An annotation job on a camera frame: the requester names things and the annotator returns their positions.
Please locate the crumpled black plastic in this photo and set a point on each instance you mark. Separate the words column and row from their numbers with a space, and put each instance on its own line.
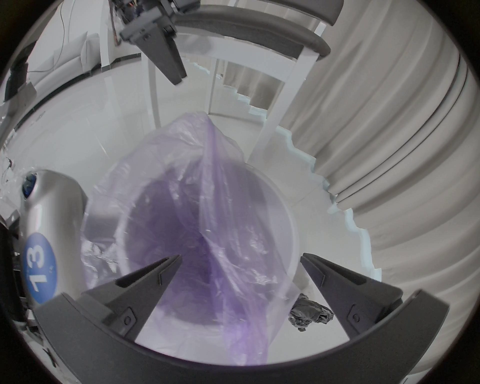
column 309, row 313

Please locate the purple plastic bag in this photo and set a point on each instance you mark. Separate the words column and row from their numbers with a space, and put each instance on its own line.
column 225, row 210

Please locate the white trash bin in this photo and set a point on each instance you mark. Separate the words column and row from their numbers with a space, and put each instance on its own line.
column 291, row 232

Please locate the white chair with grey seat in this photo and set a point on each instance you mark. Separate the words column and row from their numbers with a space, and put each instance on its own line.
column 296, row 82

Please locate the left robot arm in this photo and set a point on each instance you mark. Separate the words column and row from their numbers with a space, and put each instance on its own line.
column 129, row 5

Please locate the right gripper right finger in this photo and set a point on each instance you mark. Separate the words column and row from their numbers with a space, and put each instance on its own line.
column 348, row 300

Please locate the beige curtain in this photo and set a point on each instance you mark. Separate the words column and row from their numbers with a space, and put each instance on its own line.
column 375, row 112

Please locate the white sofa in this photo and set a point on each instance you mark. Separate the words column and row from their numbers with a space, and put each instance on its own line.
column 71, row 63

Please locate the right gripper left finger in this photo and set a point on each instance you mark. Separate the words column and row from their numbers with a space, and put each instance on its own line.
column 131, row 300

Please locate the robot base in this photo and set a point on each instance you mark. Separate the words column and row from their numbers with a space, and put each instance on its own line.
column 56, row 210

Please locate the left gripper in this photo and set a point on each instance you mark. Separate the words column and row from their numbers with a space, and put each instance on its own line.
column 140, row 28

